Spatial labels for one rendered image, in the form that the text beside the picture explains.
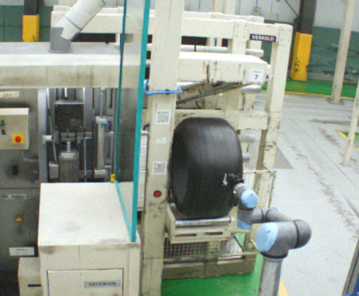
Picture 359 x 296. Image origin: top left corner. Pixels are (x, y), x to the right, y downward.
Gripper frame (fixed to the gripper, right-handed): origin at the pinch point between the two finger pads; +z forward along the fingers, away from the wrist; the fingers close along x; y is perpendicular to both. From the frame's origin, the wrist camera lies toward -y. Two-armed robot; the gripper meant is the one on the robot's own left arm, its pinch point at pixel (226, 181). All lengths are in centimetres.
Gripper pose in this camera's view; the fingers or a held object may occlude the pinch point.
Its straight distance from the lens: 251.6
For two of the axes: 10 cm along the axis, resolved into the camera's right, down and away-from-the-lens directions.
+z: -2.4, -2.5, 9.4
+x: -9.7, 0.1, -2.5
